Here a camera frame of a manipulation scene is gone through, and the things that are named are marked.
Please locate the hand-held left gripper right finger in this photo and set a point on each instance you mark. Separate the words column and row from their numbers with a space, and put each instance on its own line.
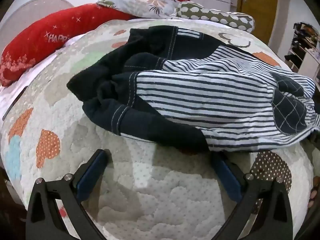
column 228, row 177

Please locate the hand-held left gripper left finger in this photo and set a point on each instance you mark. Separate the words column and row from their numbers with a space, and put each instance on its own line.
column 92, row 175

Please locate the navy striped pants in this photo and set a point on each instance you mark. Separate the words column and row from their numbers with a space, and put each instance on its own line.
column 187, row 100

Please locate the heart-patterned quilt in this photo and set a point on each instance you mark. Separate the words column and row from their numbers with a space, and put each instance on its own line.
column 150, row 192

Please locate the large red printed pillow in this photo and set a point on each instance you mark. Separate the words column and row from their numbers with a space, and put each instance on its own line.
column 42, row 37

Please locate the cluttered white shelf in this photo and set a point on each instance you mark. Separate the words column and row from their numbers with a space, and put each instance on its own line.
column 302, row 42

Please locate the olive dotted pillow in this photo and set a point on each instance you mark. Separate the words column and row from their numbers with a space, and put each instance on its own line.
column 212, row 15

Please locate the wooden door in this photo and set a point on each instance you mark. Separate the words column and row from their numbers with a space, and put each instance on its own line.
column 257, row 5

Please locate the round grey headboard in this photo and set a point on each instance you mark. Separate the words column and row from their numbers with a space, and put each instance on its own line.
column 32, row 10

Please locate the grey floral pillow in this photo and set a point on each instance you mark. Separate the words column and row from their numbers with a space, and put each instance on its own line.
column 140, row 3

